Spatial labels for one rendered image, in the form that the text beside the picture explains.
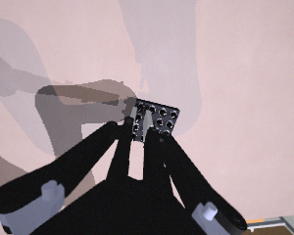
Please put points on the dark grey knob box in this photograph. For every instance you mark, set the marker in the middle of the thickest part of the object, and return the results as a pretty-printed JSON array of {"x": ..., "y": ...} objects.
[{"x": 163, "y": 116}]

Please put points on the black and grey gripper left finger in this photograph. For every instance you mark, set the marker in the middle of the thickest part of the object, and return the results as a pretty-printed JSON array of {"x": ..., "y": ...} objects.
[{"x": 31, "y": 199}]

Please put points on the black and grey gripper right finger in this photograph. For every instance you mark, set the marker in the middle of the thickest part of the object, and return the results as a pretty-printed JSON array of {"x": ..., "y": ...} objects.
[{"x": 164, "y": 160}]

